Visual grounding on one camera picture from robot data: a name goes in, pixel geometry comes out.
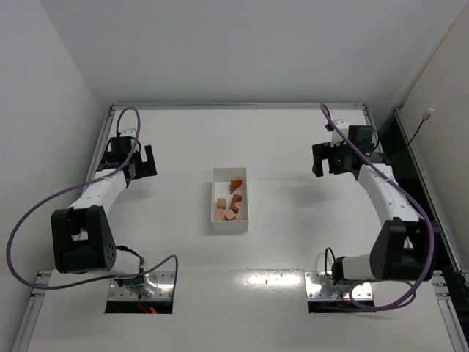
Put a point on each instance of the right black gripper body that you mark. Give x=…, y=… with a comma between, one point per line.
x=324, y=161

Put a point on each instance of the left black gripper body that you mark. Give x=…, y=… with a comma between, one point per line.
x=143, y=167

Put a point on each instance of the white perforated box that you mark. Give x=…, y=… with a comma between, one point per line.
x=221, y=189

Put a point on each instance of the light long wood block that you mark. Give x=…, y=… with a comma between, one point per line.
x=219, y=214

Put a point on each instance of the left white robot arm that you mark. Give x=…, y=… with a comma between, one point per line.
x=82, y=239

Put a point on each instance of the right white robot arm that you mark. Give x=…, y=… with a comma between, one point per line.
x=402, y=246

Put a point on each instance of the light wood cube block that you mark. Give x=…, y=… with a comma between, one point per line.
x=221, y=203

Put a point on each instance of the dark red wedge block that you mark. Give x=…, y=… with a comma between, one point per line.
x=235, y=184

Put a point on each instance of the dark red arch block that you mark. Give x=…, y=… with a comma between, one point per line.
x=235, y=199

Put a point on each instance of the light pentagon wood block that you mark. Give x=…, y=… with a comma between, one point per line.
x=230, y=215

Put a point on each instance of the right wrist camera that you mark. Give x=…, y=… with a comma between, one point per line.
x=361, y=136

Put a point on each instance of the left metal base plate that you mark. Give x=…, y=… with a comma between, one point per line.
x=156, y=286

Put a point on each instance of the metal base plate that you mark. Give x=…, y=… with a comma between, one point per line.
x=321, y=289
x=156, y=286

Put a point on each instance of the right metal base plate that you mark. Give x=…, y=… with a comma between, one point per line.
x=321, y=289

